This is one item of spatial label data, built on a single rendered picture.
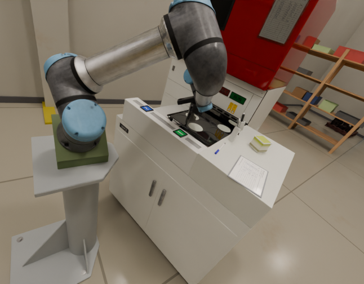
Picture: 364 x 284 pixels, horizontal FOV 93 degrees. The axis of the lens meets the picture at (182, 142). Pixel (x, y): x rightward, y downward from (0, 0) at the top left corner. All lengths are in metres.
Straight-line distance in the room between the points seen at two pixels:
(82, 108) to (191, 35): 0.36
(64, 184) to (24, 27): 2.21
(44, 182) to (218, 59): 0.69
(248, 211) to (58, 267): 1.18
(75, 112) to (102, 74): 0.13
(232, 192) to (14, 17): 2.62
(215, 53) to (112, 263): 1.37
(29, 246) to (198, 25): 1.52
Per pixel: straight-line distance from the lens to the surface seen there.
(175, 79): 1.60
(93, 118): 0.59
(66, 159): 0.79
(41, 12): 2.57
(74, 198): 0.97
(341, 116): 5.29
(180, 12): 0.54
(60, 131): 0.75
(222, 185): 0.78
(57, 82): 0.64
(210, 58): 0.49
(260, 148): 1.02
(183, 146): 0.82
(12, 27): 2.77
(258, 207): 0.77
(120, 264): 1.49
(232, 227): 0.89
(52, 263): 1.51
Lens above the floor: 1.40
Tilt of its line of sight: 33 degrees down
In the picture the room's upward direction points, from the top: 21 degrees clockwise
